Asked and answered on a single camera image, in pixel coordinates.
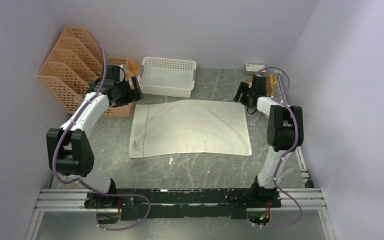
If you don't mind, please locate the aluminium frame rail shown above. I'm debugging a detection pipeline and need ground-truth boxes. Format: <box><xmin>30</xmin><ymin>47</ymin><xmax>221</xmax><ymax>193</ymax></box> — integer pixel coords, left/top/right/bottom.
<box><xmin>24</xmin><ymin>69</ymin><xmax>335</xmax><ymax>240</ymax></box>

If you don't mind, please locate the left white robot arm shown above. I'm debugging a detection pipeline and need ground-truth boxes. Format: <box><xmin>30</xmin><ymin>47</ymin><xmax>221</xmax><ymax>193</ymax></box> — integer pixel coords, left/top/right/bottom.
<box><xmin>46</xmin><ymin>64</ymin><xmax>143</xmax><ymax>208</ymax></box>

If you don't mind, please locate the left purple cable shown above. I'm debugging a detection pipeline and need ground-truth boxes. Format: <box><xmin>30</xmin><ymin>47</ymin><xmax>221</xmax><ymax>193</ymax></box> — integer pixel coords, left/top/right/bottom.
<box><xmin>51</xmin><ymin>44</ymin><xmax>152</xmax><ymax>232</ymax></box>

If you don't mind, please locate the orange plastic file organizer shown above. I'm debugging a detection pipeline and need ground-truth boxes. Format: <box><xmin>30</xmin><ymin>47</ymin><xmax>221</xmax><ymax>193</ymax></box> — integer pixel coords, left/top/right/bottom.
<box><xmin>36</xmin><ymin>25</ymin><xmax>142</xmax><ymax>119</ymax></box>

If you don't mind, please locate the small white red box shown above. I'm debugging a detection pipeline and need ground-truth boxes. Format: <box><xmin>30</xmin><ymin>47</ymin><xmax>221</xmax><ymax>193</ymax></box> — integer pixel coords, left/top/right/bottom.
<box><xmin>245</xmin><ymin>63</ymin><xmax>266</xmax><ymax>73</ymax></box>

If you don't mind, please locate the purple cable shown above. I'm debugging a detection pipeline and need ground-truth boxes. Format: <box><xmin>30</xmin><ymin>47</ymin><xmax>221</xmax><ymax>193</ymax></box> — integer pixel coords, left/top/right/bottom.
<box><xmin>51</xmin><ymin>44</ymin><xmax>152</xmax><ymax>232</ymax></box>
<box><xmin>251</xmin><ymin>66</ymin><xmax>304</xmax><ymax>229</ymax></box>

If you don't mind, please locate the cream white towel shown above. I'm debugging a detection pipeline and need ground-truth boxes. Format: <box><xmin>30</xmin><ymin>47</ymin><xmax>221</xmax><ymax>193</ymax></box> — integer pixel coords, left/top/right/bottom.
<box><xmin>129</xmin><ymin>99</ymin><xmax>252</xmax><ymax>159</ymax></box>

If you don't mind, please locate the brown yellow towel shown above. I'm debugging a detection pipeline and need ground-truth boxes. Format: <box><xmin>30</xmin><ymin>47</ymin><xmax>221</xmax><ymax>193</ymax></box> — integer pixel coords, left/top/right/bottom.
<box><xmin>246</xmin><ymin>74</ymin><xmax>277</xmax><ymax>97</ymax></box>

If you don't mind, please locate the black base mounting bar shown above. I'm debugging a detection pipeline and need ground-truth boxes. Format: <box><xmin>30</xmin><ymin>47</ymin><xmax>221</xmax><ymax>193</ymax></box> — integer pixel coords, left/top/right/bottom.
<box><xmin>84</xmin><ymin>184</ymin><xmax>281</xmax><ymax>221</ymax></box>

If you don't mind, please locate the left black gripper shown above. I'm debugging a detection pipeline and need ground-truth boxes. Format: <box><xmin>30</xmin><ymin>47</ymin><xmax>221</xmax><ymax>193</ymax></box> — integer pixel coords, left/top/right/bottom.
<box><xmin>114</xmin><ymin>76</ymin><xmax>146</xmax><ymax>108</ymax></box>

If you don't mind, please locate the white plastic basket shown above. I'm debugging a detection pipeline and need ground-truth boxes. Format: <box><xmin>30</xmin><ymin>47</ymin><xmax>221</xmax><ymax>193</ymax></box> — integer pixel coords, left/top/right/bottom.
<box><xmin>138</xmin><ymin>56</ymin><xmax>197</xmax><ymax>98</ymax></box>

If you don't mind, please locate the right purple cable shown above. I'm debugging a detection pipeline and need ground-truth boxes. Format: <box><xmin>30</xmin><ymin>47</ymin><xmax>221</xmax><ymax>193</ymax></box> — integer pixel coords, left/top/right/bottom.
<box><xmin>251</xmin><ymin>66</ymin><xmax>304</xmax><ymax>229</ymax></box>

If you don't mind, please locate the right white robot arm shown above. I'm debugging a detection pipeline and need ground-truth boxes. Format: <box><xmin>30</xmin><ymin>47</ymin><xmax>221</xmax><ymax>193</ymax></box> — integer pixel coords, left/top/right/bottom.
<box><xmin>233</xmin><ymin>74</ymin><xmax>304</xmax><ymax>207</ymax></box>

